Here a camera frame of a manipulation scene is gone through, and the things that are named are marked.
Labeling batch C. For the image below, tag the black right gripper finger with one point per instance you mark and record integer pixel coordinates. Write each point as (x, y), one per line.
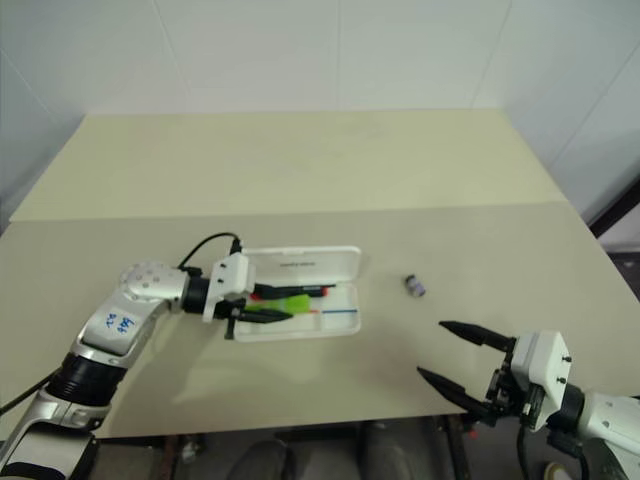
(455, 392)
(475, 334)

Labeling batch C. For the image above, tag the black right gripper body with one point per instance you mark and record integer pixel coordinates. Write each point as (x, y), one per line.
(510, 395)

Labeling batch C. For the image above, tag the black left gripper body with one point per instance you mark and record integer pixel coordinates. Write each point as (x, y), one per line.
(234, 310)

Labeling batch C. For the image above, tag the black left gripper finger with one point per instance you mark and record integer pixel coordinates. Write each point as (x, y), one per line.
(267, 288)
(265, 316)

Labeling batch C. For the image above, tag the green highlighter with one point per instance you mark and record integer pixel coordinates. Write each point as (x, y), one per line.
(295, 304)

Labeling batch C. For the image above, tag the black marker with red cap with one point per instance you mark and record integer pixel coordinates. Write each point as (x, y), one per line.
(310, 289)

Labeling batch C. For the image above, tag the white hinged pencil case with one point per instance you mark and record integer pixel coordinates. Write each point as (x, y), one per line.
(310, 265)

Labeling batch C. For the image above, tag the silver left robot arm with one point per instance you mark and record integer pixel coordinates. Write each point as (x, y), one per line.
(145, 290)

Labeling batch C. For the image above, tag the small grey cap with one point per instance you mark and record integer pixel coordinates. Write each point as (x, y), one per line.
(415, 285)

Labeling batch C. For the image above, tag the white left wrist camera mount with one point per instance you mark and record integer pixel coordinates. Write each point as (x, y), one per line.
(230, 277)

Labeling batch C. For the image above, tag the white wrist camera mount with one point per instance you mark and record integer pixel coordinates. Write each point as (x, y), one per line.
(542, 360)
(230, 277)

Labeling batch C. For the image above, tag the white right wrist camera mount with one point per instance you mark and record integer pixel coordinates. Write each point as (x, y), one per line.
(542, 360)

